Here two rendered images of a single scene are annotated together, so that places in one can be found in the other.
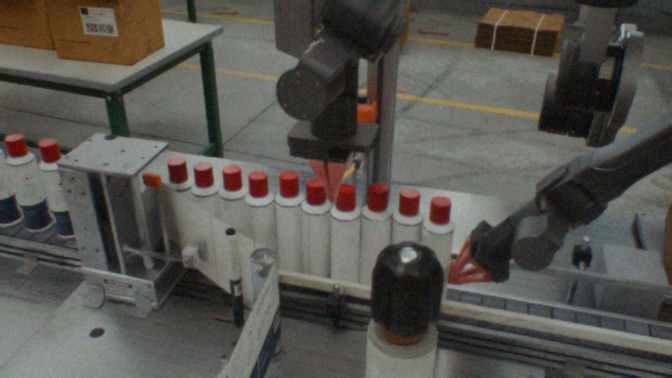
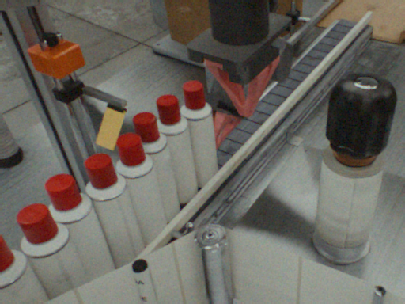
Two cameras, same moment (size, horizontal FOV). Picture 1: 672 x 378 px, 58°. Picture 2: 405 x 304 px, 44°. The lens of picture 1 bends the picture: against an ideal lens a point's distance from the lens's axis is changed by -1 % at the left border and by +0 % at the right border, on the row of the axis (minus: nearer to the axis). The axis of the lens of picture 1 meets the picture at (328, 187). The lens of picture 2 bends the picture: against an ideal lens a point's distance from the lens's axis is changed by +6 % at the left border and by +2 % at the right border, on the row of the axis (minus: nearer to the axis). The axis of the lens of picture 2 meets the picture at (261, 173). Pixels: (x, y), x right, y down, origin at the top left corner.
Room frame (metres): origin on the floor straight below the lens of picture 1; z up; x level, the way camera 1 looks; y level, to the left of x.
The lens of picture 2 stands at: (0.54, 0.42, 1.49)
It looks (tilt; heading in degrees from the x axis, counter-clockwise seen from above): 43 degrees down; 285
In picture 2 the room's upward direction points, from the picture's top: 1 degrees counter-clockwise
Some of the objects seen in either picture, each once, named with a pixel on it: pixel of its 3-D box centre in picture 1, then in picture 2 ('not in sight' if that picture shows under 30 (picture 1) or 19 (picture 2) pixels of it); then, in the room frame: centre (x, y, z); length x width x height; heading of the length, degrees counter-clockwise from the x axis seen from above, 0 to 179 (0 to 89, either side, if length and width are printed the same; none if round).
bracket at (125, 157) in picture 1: (114, 153); not in sight; (0.86, 0.34, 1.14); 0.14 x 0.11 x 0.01; 74
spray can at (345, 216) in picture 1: (345, 239); (142, 193); (0.84, -0.03, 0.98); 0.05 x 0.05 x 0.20
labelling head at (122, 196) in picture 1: (129, 219); not in sight; (0.86, 0.34, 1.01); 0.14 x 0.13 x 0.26; 74
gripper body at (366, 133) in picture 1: (333, 116); (239, 13); (0.67, -0.01, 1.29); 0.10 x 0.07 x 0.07; 74
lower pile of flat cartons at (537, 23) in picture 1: (519, 30); not in sight; (5.05, -1.60, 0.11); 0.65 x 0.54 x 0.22; 66
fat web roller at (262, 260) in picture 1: (266, 305); (216, 282); (0.69, 0.09, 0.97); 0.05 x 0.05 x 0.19
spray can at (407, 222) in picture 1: (406, 244); (176, 152); (0.83, -0.13, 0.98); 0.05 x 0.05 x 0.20
